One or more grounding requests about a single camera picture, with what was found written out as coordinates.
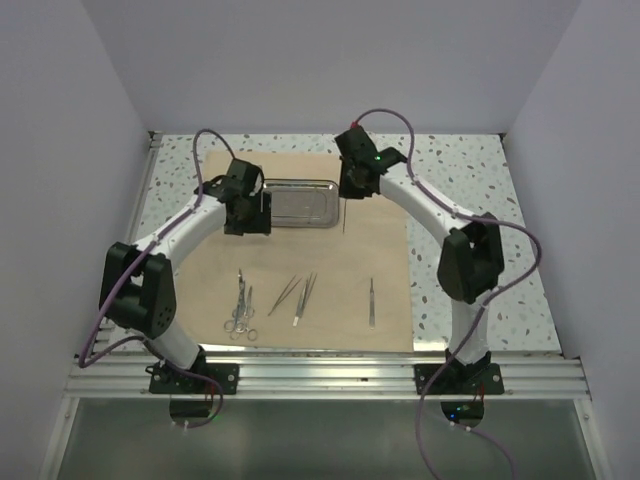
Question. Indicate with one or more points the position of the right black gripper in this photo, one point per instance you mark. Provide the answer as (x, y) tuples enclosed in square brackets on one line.
[(347, 192)]

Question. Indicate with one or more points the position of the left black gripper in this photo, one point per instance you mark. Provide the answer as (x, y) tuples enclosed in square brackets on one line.
[(256, 225)]

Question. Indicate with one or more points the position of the steel scalpel handle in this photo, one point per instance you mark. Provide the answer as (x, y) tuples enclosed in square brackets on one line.
[(372, 306), (344, 215)]

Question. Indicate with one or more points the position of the steel surgical scissors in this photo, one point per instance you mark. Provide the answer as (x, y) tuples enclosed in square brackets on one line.
[(243, 306)]

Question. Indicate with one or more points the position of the beige surgical wrap cloth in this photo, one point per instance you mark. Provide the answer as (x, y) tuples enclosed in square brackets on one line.
[(336, 315)]

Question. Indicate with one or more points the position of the steel ring-handled clamp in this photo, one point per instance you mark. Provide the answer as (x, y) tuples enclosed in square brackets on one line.
[(236, 325)]

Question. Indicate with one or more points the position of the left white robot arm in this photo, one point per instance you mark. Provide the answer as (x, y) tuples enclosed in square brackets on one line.
[(138, 291)]

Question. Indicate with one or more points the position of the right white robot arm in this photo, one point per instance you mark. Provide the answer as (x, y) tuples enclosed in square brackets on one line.
[(471, 255)]

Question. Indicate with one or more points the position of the stainless steel instrument tray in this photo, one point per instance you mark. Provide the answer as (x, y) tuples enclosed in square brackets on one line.
[(303, 203)]

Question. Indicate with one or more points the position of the aluminium mounting rail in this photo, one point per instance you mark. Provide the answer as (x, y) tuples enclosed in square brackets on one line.
[(314, 376)]

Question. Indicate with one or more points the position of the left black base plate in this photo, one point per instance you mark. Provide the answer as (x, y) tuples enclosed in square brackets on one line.
[(220, 380)]

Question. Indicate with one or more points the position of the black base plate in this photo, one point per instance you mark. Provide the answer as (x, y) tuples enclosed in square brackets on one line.
[(220, 380), (490, 380)]

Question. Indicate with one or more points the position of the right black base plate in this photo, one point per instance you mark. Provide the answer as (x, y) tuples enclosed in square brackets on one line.
[(490, 380)]

